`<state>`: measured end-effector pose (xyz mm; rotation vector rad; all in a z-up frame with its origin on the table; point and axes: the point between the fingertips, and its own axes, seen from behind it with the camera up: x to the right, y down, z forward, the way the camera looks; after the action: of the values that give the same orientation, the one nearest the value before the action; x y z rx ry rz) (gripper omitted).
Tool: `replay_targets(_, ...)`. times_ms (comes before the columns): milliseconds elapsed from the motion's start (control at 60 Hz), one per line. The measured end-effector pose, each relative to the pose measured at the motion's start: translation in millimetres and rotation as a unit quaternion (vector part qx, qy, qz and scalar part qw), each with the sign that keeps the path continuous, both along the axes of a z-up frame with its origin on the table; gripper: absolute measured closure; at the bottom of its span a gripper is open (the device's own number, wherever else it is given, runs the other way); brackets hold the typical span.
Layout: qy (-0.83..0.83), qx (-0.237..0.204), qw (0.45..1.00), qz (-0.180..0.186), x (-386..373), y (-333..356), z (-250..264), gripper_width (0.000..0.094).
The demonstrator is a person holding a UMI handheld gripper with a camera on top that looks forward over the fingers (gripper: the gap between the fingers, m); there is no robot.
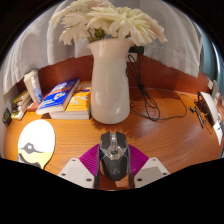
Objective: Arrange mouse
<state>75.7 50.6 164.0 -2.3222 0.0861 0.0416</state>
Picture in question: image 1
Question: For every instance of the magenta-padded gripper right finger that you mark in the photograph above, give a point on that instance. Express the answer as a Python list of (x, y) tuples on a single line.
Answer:
[(139, 160)]

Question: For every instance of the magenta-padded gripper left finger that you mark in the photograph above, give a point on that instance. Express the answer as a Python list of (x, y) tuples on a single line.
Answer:
[(89, 160)]

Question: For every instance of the dark grey computer mouse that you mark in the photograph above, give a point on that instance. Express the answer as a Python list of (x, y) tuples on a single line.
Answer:
[(114, 158)]

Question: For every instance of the white black yellow mouse pad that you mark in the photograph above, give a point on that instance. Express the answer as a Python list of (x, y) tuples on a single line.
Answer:
[(36, 136)]

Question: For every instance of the orange book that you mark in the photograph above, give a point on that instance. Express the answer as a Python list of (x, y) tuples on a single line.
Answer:
[(78, 103)]

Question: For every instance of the blue book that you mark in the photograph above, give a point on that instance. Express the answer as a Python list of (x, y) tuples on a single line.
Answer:
[(58, 95)]

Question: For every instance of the black pen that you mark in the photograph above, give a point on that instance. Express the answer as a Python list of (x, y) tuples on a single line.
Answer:
[(199, 117)]

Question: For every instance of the white ceramic vase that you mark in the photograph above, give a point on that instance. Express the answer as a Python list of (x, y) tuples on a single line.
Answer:
[(110, 86)]

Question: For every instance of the red-brown book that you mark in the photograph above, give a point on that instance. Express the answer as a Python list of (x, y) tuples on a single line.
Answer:
[(33, 106)]

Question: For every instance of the white paper sheet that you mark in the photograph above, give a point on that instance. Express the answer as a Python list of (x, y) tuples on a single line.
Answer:
[(218, 133)]

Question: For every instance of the pale yellow book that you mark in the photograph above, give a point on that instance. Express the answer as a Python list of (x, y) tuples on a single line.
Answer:
[(18, 113)]

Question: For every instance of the silver laptop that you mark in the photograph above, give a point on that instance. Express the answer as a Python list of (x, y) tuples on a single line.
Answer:
[(210, 106)]

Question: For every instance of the dark green mug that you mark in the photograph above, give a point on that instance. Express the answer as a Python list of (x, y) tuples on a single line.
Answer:
[(6, 116)]

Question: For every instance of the yellow and black book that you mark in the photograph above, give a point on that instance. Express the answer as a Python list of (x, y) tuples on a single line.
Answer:
[(20, 96)]

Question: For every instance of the white lidded cup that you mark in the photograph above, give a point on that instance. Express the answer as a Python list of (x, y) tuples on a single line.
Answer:
[(30, 83)]

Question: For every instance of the dark framed window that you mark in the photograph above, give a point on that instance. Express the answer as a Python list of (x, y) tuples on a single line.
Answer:
[(211, 56)]

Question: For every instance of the white curtain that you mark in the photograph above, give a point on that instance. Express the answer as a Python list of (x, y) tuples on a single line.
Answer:
[(33, 43)]

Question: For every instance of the white flower bouquet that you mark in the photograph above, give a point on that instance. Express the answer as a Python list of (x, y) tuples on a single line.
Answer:
[(113, 18)]

